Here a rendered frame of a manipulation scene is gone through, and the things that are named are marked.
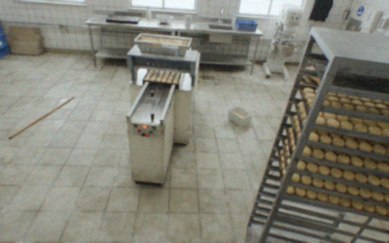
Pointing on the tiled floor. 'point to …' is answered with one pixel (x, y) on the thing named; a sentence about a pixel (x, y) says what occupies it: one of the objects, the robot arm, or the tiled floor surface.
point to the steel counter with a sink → (224, 36)
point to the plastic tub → (240, 116)
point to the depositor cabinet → (185, 99)
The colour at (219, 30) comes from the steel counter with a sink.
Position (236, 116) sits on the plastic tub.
